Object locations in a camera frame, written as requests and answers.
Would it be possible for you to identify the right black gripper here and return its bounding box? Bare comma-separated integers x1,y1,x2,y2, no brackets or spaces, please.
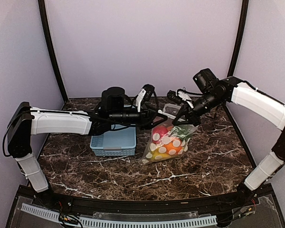
172,91,224,126

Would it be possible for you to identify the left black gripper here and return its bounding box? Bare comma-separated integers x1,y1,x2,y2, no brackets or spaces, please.
110,103,168,131

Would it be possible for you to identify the red toy apple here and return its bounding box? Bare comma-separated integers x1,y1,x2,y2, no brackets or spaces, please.
152,126,168,143

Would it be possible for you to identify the green toy bell pepper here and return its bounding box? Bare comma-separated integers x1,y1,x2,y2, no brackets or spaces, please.
171,125,196,140

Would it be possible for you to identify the clear dotted zip bag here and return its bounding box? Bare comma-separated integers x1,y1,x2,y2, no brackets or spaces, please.
140,104,191,165

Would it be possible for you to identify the orange toy orange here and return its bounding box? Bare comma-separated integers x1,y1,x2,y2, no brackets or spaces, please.
164,139,183,156

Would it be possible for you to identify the yellow toy banana bunch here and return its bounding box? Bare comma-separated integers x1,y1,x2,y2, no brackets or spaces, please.
145,143,171,161

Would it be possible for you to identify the blue perforated plastic basket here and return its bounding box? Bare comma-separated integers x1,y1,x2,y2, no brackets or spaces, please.
90,125,136,156

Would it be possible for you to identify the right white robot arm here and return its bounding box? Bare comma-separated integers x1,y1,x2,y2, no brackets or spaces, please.
168,68,285,206

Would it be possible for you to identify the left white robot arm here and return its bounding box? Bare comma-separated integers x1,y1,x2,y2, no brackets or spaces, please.
2,84,167,207

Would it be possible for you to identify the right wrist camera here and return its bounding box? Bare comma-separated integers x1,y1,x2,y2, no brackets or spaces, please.
167,88,202,108

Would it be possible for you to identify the grey slotted cable duct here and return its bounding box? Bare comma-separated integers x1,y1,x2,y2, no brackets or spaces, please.
21,203,217,228

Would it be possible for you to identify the black front rail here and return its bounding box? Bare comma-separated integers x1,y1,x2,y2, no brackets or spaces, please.
14,187,276,218

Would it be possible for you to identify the right black frame post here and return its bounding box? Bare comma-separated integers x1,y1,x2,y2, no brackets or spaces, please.
227,0,249,76

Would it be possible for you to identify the black frame post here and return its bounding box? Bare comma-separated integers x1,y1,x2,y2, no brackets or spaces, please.
227,0,249,76
38,0,68,103

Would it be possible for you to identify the left black frame post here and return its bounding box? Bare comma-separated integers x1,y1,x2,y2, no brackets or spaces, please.
38,0,68,103

